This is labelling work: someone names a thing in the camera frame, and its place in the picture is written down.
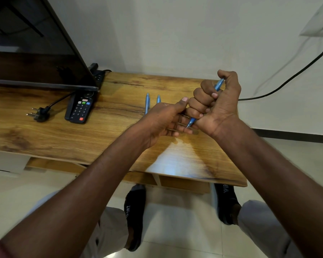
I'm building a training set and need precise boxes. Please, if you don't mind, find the person's right hand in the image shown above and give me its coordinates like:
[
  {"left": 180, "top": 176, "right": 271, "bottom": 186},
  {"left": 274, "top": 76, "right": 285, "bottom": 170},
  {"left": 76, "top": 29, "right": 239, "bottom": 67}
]
[{"left": 185, "top": 70, "right": 242, "bottom": 139}]

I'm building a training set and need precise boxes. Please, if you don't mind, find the person's left hand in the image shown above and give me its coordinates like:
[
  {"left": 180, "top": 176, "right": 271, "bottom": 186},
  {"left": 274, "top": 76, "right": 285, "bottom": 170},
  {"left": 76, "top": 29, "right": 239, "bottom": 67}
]
[{"left": 132, "top": 97, "right": 194, "bottom": 151}]

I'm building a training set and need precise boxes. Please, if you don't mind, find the person's left forearm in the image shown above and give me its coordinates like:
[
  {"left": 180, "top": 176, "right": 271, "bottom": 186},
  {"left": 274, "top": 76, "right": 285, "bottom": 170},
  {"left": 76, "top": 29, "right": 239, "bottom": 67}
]
[{"left": 0, "top": 126, "right": 151, "bottom": 258}]

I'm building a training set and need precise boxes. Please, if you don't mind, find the person's right forearm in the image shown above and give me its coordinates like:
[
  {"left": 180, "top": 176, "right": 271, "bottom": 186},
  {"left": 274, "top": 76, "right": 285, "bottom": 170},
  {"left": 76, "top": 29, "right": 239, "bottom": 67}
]
[{"left": 211, "top": 115, "right": 323, "bottom": 258}]

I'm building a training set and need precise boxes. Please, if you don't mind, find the person's left black sock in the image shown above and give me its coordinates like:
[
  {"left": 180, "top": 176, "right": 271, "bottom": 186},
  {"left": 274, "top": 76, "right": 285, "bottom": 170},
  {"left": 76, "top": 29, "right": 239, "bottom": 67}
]
[{"left": 123, "top": 184, "right": 146, "bottom": 252}]

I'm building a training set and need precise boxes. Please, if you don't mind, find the person's black sock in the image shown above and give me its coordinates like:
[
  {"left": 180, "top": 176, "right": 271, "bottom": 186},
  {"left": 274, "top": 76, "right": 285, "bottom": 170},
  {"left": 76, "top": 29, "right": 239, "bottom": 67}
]
[
  {"left": 214, "top": 183, "right": 242, "bottom": 225},
  {"left": 123, "top": 184, "right": 146, "bottom": 252}
]

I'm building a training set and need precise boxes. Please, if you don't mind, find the person's right black sock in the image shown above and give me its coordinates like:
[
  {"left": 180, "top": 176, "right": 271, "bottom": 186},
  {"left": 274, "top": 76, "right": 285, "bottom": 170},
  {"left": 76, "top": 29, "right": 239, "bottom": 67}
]
[{"left": 214, "top": 183, "right": 242, "bottom": 225}]

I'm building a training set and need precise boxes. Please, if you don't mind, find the person's left grey trouser leg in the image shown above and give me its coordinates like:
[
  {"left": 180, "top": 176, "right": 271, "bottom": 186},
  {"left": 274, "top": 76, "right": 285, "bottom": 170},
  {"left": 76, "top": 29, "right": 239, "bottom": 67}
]
[{"left": 27, "top": 190, "right": 129, "bottom": 258}]

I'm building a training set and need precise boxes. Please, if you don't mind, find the person's grey trouser leg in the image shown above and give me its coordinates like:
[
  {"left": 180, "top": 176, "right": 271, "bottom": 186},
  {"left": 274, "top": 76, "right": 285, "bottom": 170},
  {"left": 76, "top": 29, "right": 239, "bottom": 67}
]
[
  {"left": 27, "top": 190, "right": 129, "bottom": 258},
  {"left": 237, "top": 200, "right": 303, "bottom": 258}
]

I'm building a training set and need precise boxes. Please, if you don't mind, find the person's right grey trouser leg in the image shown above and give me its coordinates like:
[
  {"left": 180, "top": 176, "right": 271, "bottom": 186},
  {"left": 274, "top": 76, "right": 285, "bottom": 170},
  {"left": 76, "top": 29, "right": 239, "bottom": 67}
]
[{"left": 237, "top": 200, "right": 303, "bottom": 258}]

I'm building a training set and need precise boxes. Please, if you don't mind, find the black power strip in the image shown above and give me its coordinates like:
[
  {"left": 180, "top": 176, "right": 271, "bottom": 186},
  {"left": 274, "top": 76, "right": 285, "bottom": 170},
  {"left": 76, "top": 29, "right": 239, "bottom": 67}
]
[{"left": 89, "top": 63, "right": 106, "bottom": 89}]

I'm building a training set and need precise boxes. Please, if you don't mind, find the black remote control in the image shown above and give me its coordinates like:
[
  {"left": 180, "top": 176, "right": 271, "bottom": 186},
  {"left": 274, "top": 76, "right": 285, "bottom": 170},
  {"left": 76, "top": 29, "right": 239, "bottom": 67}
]
[{"left": 64, "top": 90, "right": 97, "bottom": 124}]

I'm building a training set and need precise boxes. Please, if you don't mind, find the black television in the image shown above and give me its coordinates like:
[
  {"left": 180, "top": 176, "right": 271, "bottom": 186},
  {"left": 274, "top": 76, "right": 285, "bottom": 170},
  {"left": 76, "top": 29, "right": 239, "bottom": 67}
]
[{"left": 0, "top": 0, "right": 99, "bottom": 92}]

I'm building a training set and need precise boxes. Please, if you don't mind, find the black wall cable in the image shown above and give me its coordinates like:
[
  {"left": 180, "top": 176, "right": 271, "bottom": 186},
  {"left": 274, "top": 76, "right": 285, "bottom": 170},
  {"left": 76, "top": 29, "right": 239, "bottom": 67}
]
[{"left": 238, "top": 20, "right": 323, "bottom": 101}]

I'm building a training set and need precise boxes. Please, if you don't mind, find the black power plug with cable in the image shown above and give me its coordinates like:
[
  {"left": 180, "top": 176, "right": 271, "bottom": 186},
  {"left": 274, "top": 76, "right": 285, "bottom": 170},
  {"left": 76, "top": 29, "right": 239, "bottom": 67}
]
[{"left": 26, "top": 91, "right": 75, "bottom": 123}]

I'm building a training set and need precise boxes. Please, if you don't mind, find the white wall socket panel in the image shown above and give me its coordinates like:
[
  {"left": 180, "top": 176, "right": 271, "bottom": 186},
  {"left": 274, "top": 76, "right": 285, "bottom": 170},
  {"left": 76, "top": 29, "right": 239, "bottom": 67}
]
[{"left": 300, "top": 0, "right": 323, "bottom": 37}]

